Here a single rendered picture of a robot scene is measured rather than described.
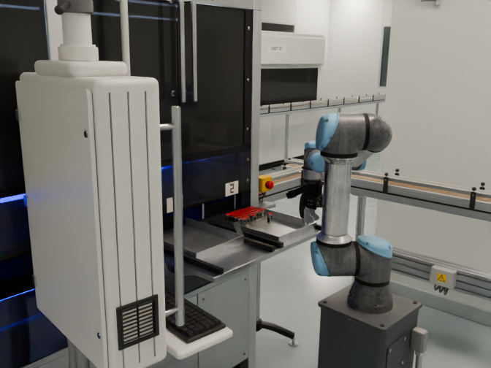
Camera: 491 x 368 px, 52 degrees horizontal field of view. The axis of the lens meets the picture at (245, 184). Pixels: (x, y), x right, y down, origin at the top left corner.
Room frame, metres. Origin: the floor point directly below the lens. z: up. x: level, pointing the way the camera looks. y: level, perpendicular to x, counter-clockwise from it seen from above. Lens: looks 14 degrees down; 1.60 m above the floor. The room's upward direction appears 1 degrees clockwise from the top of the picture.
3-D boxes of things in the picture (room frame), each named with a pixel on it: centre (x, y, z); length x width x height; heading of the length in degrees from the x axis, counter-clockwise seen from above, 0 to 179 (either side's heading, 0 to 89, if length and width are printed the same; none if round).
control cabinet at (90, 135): (1.34, 0.43, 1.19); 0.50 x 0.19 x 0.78; 42
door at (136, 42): (1.83, 0.42, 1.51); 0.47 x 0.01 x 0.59; 139
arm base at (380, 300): (1.59, -0.43, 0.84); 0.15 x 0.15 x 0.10
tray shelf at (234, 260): (2.00, 0.05, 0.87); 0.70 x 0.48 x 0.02; 139
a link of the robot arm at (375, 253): (1.58, -0.42, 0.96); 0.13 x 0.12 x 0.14; 93
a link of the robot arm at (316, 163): (1.93, -0.30, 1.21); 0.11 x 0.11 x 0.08; 3
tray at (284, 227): (2.09, -0.09, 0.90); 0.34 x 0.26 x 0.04; 48
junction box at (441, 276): (2.45, -1.04, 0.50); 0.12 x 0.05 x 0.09; 49
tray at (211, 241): (1.91, 0.22, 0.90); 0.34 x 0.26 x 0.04; 49
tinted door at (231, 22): (2.17, 0.13, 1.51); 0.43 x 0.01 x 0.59; 139
